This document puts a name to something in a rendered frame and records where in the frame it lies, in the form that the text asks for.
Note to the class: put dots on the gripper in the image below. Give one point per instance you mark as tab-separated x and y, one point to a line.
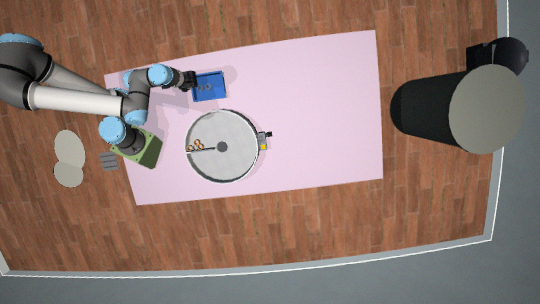
187	84

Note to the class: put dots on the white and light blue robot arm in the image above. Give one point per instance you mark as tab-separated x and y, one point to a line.
25	57

